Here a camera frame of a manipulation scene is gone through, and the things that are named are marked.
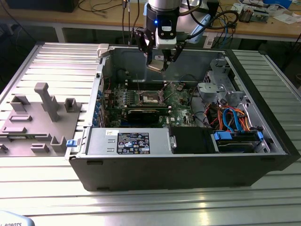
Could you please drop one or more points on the metal CPU locking lever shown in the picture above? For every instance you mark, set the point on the metal CPU locking lever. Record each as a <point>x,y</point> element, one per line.
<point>167,87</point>
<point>138,83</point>

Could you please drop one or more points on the black power adapter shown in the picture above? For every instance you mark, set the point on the black power adapter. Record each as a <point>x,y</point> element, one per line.
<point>232,24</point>

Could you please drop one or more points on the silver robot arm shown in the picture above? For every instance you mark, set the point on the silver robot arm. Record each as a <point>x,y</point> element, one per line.
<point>162,3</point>

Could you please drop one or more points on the hard disk in blue carrier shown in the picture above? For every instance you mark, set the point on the hard disk in blue carrier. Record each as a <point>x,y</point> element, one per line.
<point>235,143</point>

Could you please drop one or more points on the blue box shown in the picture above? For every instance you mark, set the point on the blue box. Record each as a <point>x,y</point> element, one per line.
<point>277,2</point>

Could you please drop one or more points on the metal drive unit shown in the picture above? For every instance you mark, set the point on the metal drive unit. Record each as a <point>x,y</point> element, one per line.
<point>261,16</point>

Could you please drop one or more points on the black drive bay box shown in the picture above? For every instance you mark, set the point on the black drive bay box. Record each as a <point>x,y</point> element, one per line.
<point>190,141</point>

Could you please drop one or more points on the black graphics card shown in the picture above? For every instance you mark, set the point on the black graphics card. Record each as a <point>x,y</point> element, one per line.
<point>143,116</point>

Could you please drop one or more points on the green motherboard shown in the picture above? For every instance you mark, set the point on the green motherboard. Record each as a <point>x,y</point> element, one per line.
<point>178,110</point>

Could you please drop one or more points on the black PC case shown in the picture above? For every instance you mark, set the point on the black PC case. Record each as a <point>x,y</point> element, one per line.
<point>164,171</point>

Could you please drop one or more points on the white paper sheet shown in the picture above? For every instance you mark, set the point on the white paper sheet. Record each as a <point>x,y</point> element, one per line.
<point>285,18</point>

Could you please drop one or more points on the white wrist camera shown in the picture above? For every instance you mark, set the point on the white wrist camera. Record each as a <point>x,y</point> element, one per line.
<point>165,43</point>

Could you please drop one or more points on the wooden desk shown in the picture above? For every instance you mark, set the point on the wooden desk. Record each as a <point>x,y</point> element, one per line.
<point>94,17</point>

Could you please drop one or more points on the silver CPU green edge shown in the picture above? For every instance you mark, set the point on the silver CPU green edge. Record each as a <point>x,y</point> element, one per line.
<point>155,66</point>

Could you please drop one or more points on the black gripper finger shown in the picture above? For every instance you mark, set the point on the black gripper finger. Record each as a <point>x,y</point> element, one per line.
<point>142,40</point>
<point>167,60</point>

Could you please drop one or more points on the black RAM slot row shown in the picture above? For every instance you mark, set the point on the black RAM slot row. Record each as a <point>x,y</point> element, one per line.
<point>145,86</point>
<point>148,106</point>

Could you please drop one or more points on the grey metal drive cage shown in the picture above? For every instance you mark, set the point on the grey metal drive cage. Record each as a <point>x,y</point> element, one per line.
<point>221,70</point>

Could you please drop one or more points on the CPU socket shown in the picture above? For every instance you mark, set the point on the CPU socket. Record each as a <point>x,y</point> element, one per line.
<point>150,100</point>

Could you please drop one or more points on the grey plastic parts rack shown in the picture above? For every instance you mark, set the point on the grey plastic parts rack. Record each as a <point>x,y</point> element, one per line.
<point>35,131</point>

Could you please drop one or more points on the blue case latch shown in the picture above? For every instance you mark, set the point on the blue case latch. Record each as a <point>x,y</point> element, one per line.
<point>71,143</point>

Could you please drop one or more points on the black computer box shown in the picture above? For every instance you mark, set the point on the black computer box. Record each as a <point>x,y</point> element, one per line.
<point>40,5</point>

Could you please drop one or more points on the copper heat sink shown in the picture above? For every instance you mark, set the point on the copper heat sink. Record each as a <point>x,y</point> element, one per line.
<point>245,15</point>

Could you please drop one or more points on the grey power supply unit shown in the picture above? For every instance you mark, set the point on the grey power supply unit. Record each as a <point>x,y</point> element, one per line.
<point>98,141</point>

